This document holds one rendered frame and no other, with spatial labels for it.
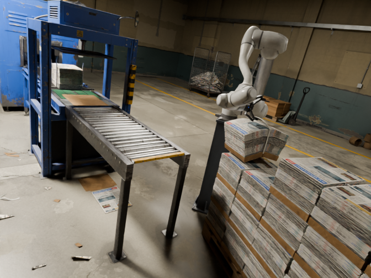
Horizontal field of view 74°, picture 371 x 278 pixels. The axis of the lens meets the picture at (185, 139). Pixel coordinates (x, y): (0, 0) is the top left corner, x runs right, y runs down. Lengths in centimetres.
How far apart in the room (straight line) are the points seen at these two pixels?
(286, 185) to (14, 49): 447
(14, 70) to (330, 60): 782
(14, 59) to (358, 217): 482
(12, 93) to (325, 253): 479
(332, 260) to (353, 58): 739
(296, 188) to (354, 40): 731
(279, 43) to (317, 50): 687
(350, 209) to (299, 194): 27
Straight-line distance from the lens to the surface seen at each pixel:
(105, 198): 267
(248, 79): 168
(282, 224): 160
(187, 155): 191
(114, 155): 177
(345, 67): 849
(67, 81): 351
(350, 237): 135
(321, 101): 860
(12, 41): 495
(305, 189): 146
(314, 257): 150
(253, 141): 183
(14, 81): 503
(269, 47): 200
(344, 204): 133
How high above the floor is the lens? 155
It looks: 20 degrees down
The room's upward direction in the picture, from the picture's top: 11 degrees clockwise
